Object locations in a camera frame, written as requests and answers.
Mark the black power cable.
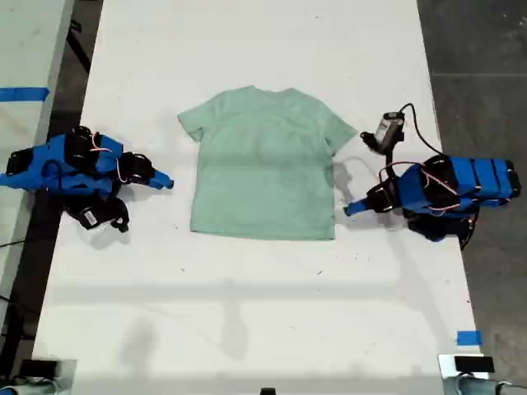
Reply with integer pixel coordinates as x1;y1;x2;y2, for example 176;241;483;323
459;207;483;252

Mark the square blue tape piece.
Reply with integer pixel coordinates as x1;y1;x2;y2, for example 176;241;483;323
456;330;483;346

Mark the white metal plate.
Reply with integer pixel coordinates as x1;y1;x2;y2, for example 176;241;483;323
437;353;491;395

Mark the pale green T-shirt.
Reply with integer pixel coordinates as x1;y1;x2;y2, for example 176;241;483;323
177;85;359;241

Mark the small black box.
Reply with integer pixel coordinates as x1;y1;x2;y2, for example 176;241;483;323
454;355;495;374
19;359;63;378

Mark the black camera box silver face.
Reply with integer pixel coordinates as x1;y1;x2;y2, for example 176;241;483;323
360;111;408;154

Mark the long blue tape strip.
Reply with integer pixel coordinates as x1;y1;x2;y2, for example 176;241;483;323
0;86;50;103

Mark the black camera box white label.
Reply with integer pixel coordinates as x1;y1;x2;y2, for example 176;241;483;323
75;207;103;232

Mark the black stand leg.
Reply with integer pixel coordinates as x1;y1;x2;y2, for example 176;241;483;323
65;0;92;77

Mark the black camera cable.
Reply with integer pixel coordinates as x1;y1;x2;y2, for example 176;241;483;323
397;102;445;156

